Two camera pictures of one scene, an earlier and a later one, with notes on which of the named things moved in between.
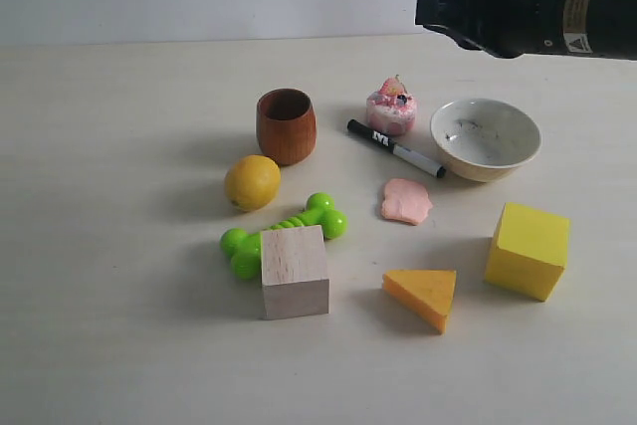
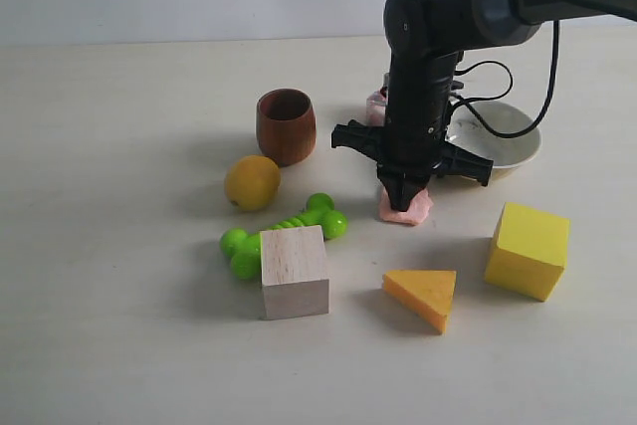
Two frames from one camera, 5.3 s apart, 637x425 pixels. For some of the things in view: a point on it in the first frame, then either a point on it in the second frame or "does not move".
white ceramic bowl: [484, 139] does not move
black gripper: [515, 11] -> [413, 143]
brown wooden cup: [286, 120] does not move
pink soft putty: [405, 201] does not move
